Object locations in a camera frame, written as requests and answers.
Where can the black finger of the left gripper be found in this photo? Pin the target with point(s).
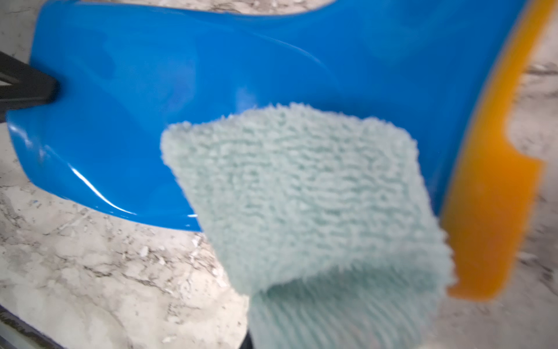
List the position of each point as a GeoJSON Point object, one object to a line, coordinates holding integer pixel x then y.
{"type": "Point", "coordinates": [23, 85]}

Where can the blue rubber boot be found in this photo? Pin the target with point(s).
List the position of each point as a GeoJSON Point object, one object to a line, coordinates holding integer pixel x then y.
{"type": "Point", "coordinates": [446, 71]}

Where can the mint green fluffy cloth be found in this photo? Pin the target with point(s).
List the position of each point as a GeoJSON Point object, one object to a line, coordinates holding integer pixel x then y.
{"type": "Point", "coordinates": [322, 220]}

